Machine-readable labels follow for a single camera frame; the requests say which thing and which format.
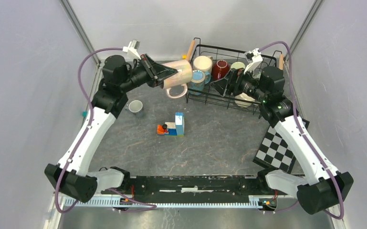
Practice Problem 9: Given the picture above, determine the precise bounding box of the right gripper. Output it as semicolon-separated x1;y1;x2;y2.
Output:
210;64;268;103

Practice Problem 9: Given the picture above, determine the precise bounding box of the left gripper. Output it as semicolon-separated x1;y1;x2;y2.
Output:
119;53;178;93

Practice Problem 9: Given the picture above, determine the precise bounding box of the pink mug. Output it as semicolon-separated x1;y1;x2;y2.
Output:
162;59;193;99

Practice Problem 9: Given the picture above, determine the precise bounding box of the grey blue small cup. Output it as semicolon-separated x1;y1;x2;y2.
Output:
125;100;144;117

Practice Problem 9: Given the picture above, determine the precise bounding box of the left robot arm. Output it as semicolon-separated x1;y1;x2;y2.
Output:
44;54;191;207

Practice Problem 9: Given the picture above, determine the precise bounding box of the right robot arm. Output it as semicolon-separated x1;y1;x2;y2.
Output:
211;66;354;219

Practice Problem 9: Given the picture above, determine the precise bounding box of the red mug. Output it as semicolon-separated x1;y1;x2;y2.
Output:
211;60;230;81

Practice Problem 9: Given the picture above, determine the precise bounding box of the blue mug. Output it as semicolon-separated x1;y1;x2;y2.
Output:
188;70;211;95

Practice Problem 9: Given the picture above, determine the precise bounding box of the cream cup lower right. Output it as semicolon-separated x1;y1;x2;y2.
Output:
234;93;255;108

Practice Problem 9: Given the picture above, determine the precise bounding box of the green mug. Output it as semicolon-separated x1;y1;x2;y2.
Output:
230;62;246;71

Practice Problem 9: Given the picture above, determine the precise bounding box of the cream floral mug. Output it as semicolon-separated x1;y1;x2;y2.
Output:
192;56;213;73

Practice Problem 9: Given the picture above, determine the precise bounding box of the toy block structure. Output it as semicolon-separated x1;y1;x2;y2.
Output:
157;112;185;136

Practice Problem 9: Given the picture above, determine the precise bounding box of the checkerboard calibration board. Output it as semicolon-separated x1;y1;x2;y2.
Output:
253;126;296;174

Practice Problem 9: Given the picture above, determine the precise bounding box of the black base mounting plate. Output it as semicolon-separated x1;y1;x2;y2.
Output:
116;175;280;204

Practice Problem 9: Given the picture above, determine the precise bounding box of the black wire dish rack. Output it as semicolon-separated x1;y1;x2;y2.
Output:
185;37;283;115

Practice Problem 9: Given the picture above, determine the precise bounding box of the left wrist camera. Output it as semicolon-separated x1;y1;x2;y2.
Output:
122;40;141;60

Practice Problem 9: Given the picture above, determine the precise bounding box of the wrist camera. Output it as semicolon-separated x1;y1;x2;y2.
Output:
122;40;141;60
244;48;263;73

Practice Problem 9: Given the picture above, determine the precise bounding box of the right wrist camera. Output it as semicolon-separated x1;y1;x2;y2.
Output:
244;48;263;73

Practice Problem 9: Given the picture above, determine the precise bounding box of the slotted cable duct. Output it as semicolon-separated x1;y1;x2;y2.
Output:
75;196;262;209

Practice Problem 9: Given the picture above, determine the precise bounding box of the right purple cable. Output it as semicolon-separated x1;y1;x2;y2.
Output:
259;41;345;220

